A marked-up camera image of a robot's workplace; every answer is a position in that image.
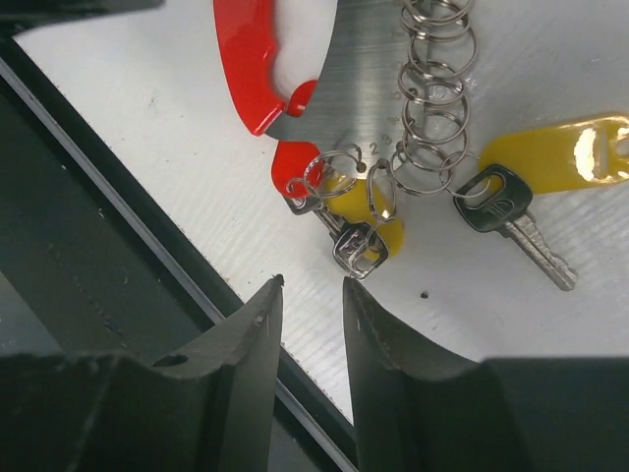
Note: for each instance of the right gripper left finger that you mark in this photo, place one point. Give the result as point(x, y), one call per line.
point(207, 406)

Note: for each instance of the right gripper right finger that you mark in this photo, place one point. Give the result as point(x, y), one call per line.
point(418, 406)

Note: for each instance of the key with yellow window tag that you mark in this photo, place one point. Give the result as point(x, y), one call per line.
point(570, 156)

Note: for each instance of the red handled key organizer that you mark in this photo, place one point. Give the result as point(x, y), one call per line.
point(392, 84)

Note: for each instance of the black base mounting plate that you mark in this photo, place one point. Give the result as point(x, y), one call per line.
point(88, 254)

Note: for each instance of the key with red tag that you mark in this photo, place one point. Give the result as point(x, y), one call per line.
point(300, 177)

